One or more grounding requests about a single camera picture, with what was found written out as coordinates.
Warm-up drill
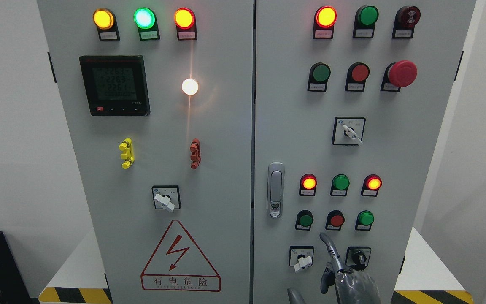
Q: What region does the lower left red lamp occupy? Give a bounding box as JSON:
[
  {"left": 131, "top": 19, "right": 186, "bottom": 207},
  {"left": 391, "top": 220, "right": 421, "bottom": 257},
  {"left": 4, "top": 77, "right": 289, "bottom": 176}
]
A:
[{"left": 299, "top": 174, "right": 317, "bottom": 196}]

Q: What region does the lower right green push button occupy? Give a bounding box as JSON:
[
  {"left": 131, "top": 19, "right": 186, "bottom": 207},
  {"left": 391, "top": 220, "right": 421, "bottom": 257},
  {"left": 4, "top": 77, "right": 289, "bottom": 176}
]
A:
[{"left": 355, "top": 210, "right": 375, "bottom": 231}]

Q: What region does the bottom black selector switch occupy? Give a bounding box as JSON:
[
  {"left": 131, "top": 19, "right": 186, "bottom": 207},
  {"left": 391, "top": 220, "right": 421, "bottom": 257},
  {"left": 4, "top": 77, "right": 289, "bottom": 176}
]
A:
[{"left": 345, "top": 246, "right": 372, "bottom": 271}]

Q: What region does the upper right selector switch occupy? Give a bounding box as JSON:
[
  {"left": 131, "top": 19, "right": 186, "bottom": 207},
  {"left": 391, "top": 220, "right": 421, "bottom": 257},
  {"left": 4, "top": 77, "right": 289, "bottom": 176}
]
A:
[{"left": 332, "top": 117, "right": 366, "bottom": 146}]

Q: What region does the lower middle green lamp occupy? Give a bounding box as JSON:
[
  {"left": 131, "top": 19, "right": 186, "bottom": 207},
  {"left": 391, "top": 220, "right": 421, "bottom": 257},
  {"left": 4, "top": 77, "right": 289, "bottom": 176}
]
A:
[{"left": 330, "top": 174, "right": 350, "bottom": 197}]

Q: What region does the red push button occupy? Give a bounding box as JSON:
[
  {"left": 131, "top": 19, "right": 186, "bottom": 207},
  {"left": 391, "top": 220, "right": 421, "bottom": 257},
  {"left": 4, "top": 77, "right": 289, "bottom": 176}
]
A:
[
  {"left": 325, "top": 210, "right": 345, "bottom": 231},
  {"left": 345, "top": 62, "right": 370, "bottom": 92}
]

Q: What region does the green lit indicator light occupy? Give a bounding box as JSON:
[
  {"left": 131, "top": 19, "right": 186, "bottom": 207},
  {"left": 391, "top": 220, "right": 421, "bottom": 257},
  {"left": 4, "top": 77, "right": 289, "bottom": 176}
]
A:
[{"left": 133, "top": 7, "right": 160, "bottom": 41}]

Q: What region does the red lit indicator light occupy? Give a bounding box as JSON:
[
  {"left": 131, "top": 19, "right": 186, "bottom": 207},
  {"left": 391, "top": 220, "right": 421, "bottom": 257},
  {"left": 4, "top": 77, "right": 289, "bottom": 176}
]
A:
[{"left": 174, "top": 7, "right": 197, "bottom": 41}]

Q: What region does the white platform with hazard stripes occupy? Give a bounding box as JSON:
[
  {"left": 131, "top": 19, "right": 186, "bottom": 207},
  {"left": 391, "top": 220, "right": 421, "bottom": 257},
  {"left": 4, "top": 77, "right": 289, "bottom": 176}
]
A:
[{"left": 39, "top": 228, "right": 474, "bottom": 304}]

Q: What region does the upper green push button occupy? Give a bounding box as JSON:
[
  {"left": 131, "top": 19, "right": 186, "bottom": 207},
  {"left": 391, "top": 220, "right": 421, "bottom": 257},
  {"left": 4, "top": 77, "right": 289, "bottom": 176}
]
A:
[{"left": 307, "top": 63, "right": 331, "bottom": 92}]

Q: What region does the red electric hazard warning sticker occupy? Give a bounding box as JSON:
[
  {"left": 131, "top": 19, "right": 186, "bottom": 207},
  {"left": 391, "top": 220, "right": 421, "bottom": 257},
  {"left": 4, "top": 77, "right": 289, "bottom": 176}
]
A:
[{"left": 140, "top": 220, "right": 221, "bottom": 292}]

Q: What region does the dark red buzzer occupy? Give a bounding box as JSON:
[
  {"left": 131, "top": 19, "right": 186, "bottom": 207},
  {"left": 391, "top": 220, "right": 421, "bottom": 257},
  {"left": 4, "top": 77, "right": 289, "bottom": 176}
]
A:
[{"left": 392, "top": 6, "right": 421, "bottom": 40}]

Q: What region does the silver cabinet door handle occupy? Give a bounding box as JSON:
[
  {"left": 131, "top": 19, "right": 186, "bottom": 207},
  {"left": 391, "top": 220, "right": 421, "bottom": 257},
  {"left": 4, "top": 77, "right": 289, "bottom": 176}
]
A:
[{"left": 266, "top": 162, "right": 285, "bottom": 219}]

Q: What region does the lower red push button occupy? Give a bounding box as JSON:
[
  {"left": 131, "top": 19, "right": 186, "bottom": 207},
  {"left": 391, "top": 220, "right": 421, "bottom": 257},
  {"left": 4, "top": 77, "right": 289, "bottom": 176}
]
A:
[{"left": 325, "top": 210, "right": 345, "bottom": 231}]

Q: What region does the top right red lamp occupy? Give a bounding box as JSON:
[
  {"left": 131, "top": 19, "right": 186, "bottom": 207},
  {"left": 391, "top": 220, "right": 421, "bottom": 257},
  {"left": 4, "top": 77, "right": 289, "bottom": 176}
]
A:
[{"left": 313, "top": 6, "right": 337, "bottom": 40}]

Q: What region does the lower right red lamp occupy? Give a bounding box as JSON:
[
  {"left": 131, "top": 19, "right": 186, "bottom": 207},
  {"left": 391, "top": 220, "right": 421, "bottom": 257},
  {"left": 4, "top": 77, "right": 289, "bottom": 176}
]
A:
[{"left": 361, "top": 174, "right": 382, "bottom": 197}]

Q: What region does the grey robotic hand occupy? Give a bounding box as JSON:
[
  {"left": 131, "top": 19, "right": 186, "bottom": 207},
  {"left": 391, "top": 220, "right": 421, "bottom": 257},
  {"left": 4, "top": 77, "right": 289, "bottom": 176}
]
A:
[{"left": 287, "top": 232, "right": 382, "bottom": 304}]

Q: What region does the white lit indicator light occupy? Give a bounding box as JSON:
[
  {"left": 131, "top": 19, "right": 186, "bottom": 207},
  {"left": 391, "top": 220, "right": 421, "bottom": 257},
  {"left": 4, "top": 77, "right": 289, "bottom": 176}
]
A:
[{"left": 181, "top": 78, "right": 199, "bottom": 96}]

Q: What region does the red lamp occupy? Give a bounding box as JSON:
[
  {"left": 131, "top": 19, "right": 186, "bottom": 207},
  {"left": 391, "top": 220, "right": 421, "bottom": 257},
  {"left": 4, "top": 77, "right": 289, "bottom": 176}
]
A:
[
  {"left": 299, "top": 174, "right": 317, "bottom": 196},
  {"left": 313, "top": 6, "right": 337, "bottom": 40},
  {"left": 361, "top": 174, "right": 382, "bottom": 197}
]

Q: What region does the grey electrical control cabinet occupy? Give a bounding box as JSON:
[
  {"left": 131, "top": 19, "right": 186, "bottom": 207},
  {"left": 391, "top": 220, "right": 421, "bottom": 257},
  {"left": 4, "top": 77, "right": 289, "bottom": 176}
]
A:
[{"left": 37, "top": 0, "right": 476, "bottom": 304}]

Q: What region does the yellow indicator light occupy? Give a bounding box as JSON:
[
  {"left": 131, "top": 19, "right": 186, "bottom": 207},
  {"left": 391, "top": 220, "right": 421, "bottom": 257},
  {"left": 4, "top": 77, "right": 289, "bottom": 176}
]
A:
[{"left": 92, "top": 8, "right": 120, "bottom": 41}]

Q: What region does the lower left green push button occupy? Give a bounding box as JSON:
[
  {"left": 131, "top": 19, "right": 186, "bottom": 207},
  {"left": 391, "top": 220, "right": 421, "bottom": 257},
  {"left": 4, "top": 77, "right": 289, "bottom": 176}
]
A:
[{"left": 295, "top": 210, "right": 314, "bottom": 231}]

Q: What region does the black digital power meter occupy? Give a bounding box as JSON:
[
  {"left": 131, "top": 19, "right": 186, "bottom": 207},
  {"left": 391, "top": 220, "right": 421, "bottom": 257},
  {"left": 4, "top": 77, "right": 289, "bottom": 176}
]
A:
[{"left": 79, "top": 55, "right": 150, "bottom": 116}]

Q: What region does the left door selector switch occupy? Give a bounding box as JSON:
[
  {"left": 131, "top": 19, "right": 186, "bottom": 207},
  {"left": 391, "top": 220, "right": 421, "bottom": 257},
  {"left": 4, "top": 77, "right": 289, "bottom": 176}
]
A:
[{"left": 151, "top": 185, "right": 181, "bottom": 212}]

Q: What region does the top right green lamp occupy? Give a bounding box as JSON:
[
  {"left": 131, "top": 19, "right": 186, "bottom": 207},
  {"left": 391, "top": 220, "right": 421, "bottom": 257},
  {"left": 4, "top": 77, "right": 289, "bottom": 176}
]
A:
[{"left": 353, "top": 5, "right": 379, "bottom": 39}]

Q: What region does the red terminal connector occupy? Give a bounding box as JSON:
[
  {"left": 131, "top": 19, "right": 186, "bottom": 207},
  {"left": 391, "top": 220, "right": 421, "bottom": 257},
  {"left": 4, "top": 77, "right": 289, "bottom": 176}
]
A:
[{"left": 189, "top": 138, "right": 201, "bottom": 170}]

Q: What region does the bottom white selector switch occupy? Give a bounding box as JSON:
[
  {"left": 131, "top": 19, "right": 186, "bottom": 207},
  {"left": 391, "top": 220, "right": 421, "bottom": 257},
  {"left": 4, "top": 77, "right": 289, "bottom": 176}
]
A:
[{"left": 289, "top": 246, "right": 314, "bottom": 273}]

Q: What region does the red emergency stop button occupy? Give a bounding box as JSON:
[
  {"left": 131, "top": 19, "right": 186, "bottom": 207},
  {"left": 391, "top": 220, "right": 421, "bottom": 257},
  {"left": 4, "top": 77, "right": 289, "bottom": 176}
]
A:
[{"left": 381, "top": 60, "right": 417, "bottom": 92}]

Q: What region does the green push button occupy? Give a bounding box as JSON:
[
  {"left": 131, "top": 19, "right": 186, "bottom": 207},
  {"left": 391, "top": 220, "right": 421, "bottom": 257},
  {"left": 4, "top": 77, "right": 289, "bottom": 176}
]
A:
[
  {"left": 355, "top": 210, "right": 375, "bottom": 231},
  {"left": 307, "top": 63, "right": 331, "bottom": 92},
  {"left": 295, "top": 210, "right": 314, "bottom": 231}
]

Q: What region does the green lamp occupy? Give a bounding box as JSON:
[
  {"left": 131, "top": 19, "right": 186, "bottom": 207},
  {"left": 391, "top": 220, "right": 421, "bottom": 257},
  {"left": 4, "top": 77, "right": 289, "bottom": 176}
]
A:
[
  {"left": 353, "top": 5, "right": 379, "bottom": 39},
  {"left": 330, "top": 174, "right": 350, "bottom": 197}
]

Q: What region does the yellow terminal connector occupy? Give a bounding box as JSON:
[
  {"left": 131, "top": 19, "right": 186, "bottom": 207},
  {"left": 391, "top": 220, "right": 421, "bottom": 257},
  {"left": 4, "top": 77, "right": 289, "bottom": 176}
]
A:
[{"left": 119, "top": 137, "right": 135, "bottom": 169}]

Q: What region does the upper red push button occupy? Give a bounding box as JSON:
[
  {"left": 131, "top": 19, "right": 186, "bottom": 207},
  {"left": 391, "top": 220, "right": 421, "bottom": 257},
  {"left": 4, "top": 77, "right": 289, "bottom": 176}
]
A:
[{"left": 345, "top": 62, "right": 370, "bottom": 92}]

